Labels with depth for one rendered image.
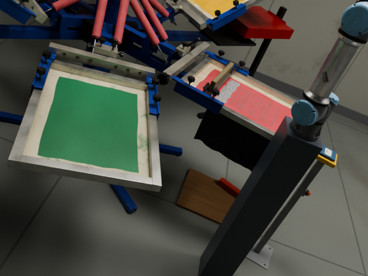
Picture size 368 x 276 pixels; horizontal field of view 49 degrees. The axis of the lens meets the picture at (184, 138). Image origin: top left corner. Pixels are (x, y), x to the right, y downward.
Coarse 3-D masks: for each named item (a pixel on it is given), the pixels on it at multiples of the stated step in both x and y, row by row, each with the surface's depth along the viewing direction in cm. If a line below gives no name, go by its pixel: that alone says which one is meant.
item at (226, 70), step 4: (228, 64) 260; (232, 64) 262; (224, 68) 253; (228, 68) 255; (220, 72) 246; (224, 72) 248; (228, 72) 260; (216, 76) 240; (220, 76) 242; (224, 76) 250; (212, 80) 234; (216, 80) 235; (220, 80) 245; (212, 84) 235; (216, 84) 238; (208, 88) 237; (212, 88) 236
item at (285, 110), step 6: (210, 72) 266; (216, 72) 269; (210, 78) 259; (228, 78) 268; (222, 84) 258; (240, 84) 267; (252, 90) 266; (264, 96) 266; (276, 102) 264; (282, 108) 260; (288, 108) 263; (282, 114) 254; (288, 114) 257
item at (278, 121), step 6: (198, 84) 247; (204, 84) 250; (234, 108) 239; (246, 114) 238; (258, 120) 237; (276, 120) 245; (282, 120) 247; (264, 126) 234; (270, 126) 236; (276, 126) 239
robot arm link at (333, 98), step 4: (332, 96) 177; (336, 96) 180; (332, 100) 175; (336, 100) 176; (332, 104) 177; (336, 104) 178; (328, 108) 175; (332, 108) 179; (328, 112) 177; (328, 116) 182; (320, 120) 182; (324, 120) 183
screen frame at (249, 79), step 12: (204, 60) 269; (192, 72) 249; (252, 84) 273; (264, 84) 272; (276, 96) 270; (288, 96) 270; (228, 108) 229; (240, 120) 227; (252, 120) 228; (264, 132) 224
